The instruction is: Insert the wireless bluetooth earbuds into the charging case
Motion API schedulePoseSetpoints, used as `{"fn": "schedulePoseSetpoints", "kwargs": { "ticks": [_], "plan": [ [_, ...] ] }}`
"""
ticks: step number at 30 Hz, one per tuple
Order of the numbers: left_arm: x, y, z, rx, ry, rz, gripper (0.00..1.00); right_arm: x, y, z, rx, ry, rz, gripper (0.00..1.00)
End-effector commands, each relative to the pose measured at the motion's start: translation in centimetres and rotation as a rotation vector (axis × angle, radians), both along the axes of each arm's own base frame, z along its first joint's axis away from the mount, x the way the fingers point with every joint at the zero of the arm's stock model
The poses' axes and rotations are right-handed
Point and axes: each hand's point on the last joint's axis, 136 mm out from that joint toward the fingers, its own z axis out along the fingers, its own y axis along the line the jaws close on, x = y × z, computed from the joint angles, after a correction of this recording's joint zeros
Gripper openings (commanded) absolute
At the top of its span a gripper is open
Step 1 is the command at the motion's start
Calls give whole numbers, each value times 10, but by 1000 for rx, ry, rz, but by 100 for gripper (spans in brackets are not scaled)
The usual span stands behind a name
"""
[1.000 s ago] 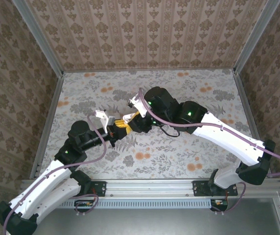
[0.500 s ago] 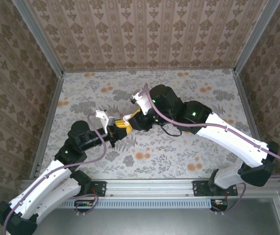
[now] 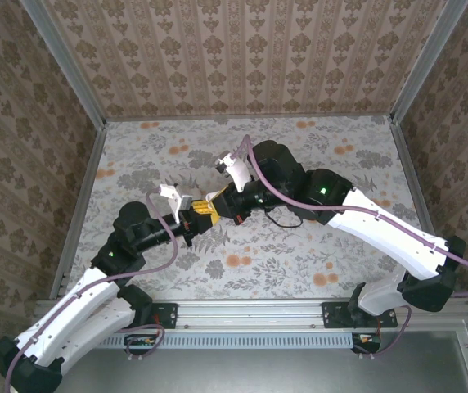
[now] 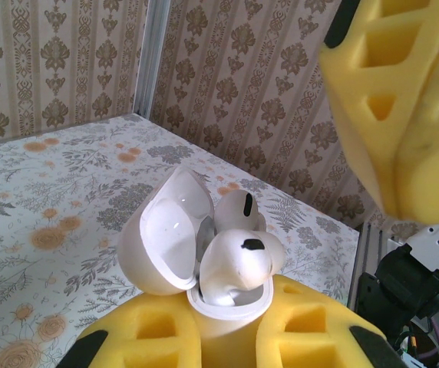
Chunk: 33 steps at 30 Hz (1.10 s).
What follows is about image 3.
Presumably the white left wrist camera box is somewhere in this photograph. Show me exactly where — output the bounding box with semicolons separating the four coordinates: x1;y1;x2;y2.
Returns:
159;183;195;219

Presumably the aluminium mounting rail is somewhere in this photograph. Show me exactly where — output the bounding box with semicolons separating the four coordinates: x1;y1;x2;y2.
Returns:
35;298;468;332

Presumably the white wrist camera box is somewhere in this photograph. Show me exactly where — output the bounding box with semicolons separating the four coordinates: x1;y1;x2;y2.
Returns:
159;183;195;219
214;150;254;193

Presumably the black electronics box with connectors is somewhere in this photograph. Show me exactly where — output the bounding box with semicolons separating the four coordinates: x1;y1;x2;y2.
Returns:
125;333;157;355
351;332;382;354

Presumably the aluminium corner post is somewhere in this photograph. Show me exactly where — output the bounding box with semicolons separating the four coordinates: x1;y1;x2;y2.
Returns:
19;0;108;128
389;0;468;124

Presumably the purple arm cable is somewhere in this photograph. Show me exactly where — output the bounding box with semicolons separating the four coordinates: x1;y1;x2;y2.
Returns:
229;134;468;361
3;190;180;392

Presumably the aluminium table side rail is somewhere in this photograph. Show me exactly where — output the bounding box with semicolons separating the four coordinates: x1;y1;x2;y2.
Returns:
389;120;443;246
49;122;108;300

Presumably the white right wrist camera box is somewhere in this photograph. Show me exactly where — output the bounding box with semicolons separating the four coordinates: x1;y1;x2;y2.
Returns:
214;150;254;193

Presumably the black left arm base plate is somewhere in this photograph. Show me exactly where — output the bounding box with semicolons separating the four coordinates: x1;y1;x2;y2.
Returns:
135;301;178;330

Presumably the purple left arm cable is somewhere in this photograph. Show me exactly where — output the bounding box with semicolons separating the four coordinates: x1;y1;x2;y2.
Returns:
3;190;180;392

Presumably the grey metal panel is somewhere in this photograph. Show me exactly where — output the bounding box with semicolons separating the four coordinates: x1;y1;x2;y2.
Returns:
11;330;468;393

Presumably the floral patterned table cover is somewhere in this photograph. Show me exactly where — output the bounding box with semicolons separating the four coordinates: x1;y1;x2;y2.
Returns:
60;115;448;300

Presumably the grey slotted cable duct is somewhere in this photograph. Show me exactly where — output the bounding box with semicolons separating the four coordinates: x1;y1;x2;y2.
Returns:
94;332;353;350

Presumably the thin black wire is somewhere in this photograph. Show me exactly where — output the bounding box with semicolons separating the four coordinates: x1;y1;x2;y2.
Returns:
263;206;304;229

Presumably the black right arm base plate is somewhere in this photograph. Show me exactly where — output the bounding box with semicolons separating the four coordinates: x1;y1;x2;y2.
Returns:
322;301;398;330

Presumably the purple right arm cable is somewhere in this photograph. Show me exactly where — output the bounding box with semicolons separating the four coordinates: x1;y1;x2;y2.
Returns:
229;134;468;361

